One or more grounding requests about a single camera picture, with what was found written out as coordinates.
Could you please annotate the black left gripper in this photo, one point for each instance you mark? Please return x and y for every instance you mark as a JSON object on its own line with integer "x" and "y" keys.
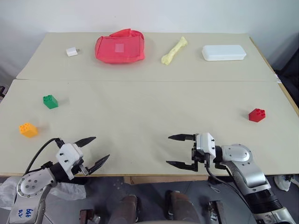
{"x": 78, "y": 166}

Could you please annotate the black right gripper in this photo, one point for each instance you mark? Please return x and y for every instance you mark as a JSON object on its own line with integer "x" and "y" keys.
{"x": 195, "y": 154}

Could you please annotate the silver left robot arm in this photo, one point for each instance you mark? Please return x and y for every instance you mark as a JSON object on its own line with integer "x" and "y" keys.
{"x": 28, "y": 184}

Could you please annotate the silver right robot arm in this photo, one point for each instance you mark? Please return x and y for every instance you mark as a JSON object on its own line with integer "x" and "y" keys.
{"x": 247, "y": 170}

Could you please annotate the crumpled white plastic bag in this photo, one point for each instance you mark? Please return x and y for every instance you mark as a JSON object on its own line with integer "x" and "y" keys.
{"x": 70, "y": 190}

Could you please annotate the dark brown rounded shape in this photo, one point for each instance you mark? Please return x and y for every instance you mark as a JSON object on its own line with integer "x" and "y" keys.
{"x": 126, "y": 210}
{"x": 181, "y": 207}

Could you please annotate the green toy brick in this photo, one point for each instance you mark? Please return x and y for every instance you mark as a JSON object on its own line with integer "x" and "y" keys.
{"x": 50, "y": 102}

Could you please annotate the yellow toy brick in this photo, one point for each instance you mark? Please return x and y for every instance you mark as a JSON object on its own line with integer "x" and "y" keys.
{"x": 28, "y": 130}

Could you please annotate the red toy brick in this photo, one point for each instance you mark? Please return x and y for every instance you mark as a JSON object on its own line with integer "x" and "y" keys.
{"x": 257, "y": 115}

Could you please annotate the pale yellow bone toy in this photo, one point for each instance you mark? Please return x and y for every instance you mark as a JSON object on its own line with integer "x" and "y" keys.
{"x": 174, "y": 51}

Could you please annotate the white charger plug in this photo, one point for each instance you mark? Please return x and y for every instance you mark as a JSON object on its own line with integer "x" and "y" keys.
{"x": 72, "y": 52}

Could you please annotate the white shoe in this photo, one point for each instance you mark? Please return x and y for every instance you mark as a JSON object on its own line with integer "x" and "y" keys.
{"x": 283, "y": 183}

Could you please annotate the red fabric pouch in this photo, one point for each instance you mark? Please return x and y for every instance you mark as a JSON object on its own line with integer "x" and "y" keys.
{"x": 119, "y": 49}

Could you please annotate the white plastic lidded box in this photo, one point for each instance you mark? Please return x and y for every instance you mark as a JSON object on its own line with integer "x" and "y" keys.
{"x": 223, "y": 53}

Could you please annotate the white paper label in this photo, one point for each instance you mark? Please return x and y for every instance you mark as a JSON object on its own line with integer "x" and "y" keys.
{"x": 278, "y": 79}

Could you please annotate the black chair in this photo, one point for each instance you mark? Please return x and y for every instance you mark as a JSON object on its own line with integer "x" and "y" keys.
{"x": 290, "y": 77}

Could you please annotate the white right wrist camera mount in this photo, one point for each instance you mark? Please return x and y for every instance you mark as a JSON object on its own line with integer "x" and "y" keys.
{"x": 206, "y": 144}

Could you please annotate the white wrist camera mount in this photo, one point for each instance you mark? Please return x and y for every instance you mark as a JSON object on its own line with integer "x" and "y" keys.
{"x": 67, "y": 154}
{"x": 206, "y": 144}

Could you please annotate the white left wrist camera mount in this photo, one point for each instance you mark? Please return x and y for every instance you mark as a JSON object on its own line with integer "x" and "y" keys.
{"x": 67, "y": 154}

